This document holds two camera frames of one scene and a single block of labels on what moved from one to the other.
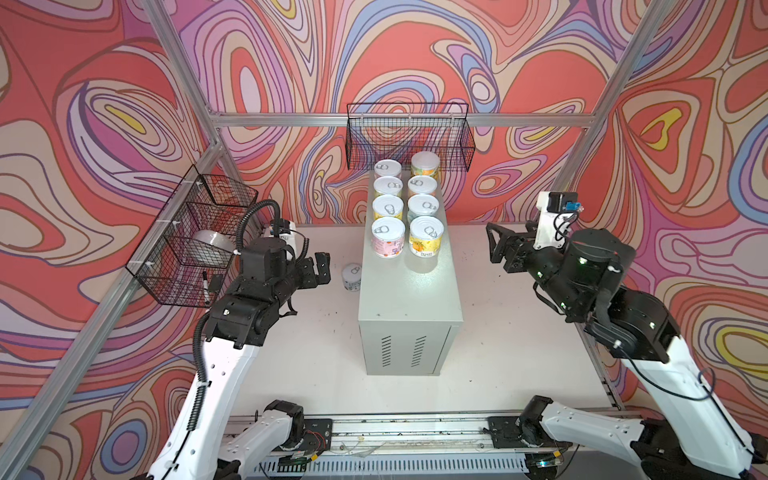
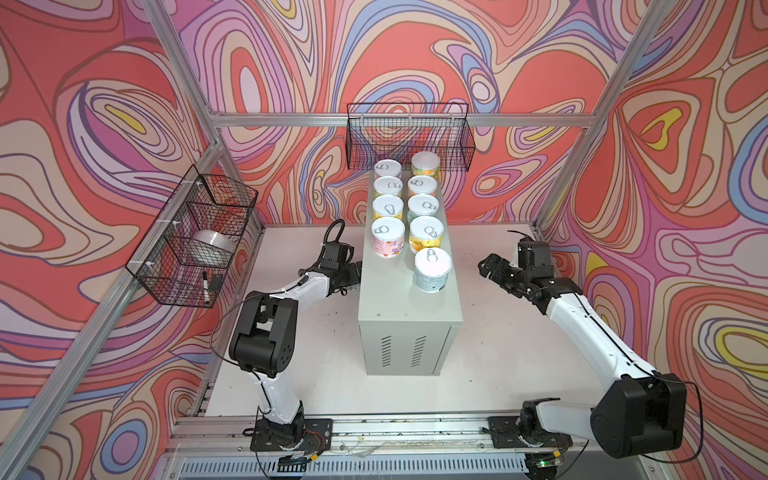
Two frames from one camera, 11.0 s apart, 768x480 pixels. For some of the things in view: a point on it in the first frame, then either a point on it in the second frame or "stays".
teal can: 421,205 stays
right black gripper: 507,238 → 501,265
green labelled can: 387,185 stays
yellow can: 387,205 stays
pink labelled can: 387,167 stays
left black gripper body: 300,275 → 348,275
